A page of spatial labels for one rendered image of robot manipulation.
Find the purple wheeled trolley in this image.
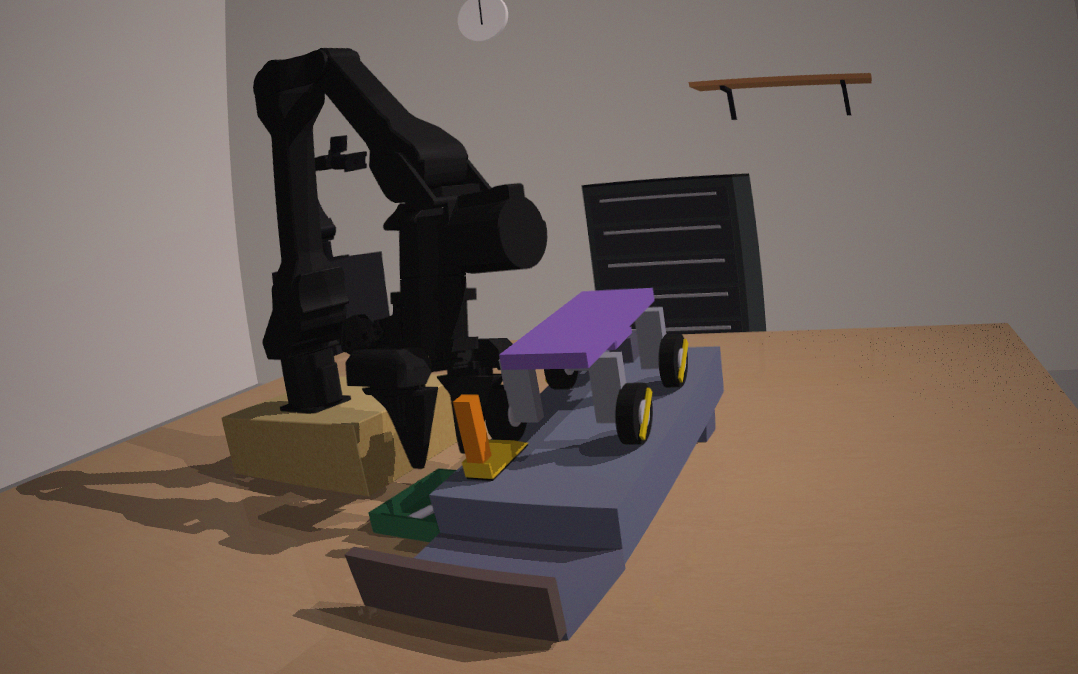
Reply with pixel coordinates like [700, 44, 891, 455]
[485, 288, 688, 445]

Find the green tray floor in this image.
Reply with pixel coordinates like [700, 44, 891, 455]
[398, 494, 436, 520]

